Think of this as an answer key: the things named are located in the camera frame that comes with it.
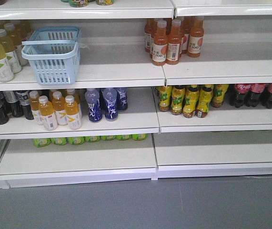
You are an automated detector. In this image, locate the blue sports drink bottle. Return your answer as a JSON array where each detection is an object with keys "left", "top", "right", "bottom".
[
  {"left": 85, "top": 88, "right": 102, "bottom": 122},
  {"left": 103, "top": 87, "right": 118, "bottom": 121},
  {"left": 115, "top": 87, "right": 128, "bottom": 112}
]

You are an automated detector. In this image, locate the green drink bottle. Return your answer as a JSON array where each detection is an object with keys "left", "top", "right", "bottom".
[
  {"left": 51, "top": 137, "right": 67, "bottom": 146},
  {"left": 100, "top": 135, "right": 116, "bottom": 141},
  {"left": 67, "top": 136, "right": 85, "bottom": 145},
  {"left": 116, "top": 135, "right": 132, "bottom": 141},
  {"left": 84, "top": 136, "right": 101, "bottom": 143},
  {"left": 132, "top": 134, "right": 148, "bottom": 141},
  {"left": 33, "top": 138, "right": 51, "bottom": 147}
]

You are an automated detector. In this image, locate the yellow lemon tea bottle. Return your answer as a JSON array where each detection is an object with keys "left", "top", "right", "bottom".
[
  {"left": 196, "top": 84, "right": 213, "bottom": 118},
  {"left": 171, "top": 85, "right": 185, "bottom": 115},
  {"left": 159, "top": 85, "right": 172, "bottom": 112},
  {"left": 211, "top": 84, "right": 229, "bottom": 108},
  {"left": 182, "top": 84, "right": 199, "bottom": 118}
]

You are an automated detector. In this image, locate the green cartoon drink can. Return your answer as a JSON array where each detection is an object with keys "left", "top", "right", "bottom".
[
  {"left": 68, "top": 0, "right": 88, "bottom": 8},
  {"left": 96, "top": 0, "right": 114, "bottom": 6}
]

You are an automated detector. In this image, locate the orange vitamin drink bottle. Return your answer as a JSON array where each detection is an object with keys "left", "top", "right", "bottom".
[
  {"left": 64, "top": 95, "right": 82, "bottom": 130},
  {"left": 52, "top": 91, "right": 68, "bottom": 125},
  {"left": 39, "top": 95, "right": 58, "bottom": 131},
  {"left": 29, "top": 91, "right": 43, "bottom": 125}
]

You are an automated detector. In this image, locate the light blue plastic basket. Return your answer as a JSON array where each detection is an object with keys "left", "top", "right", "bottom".
[{"left": 22, "top": 26, "right": 81, "bottom": 85}]

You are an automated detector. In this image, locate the orange C100 juice bottle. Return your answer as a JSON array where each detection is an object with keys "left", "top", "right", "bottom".
[
  {"left": 152, "top": 20, "right": 168, "bottom": 66},
  {"left": 187, "top": 16, "right": 204, "bottom": 58},
  {"left": 166, "top": 19, "right": 181, "bottom": 65}
]

